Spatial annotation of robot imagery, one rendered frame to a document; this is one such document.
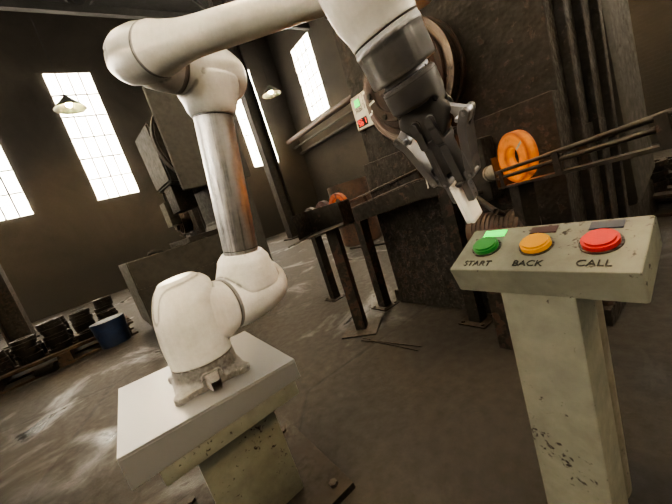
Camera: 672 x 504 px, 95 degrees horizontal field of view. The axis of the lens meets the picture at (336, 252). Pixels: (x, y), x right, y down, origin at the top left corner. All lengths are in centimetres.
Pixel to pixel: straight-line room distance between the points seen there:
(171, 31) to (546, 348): 81
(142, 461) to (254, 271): 46
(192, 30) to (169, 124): 306
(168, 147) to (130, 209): 747
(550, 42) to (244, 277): 124
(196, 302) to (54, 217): 1029
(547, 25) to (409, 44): 102
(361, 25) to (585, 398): 58
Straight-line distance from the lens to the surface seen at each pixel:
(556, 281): 50
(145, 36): 77
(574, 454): 69
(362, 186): 431
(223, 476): 95
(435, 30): 144
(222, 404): 80
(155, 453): 80
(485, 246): 56
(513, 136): 110
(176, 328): 82
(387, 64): 44
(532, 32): 144
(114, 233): 1092
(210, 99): 90
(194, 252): 328
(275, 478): 101
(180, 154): 364
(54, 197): 1111
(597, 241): 51
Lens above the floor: 76
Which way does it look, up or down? 10 degrees down
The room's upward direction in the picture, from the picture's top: 18 degrees counter-clockwise
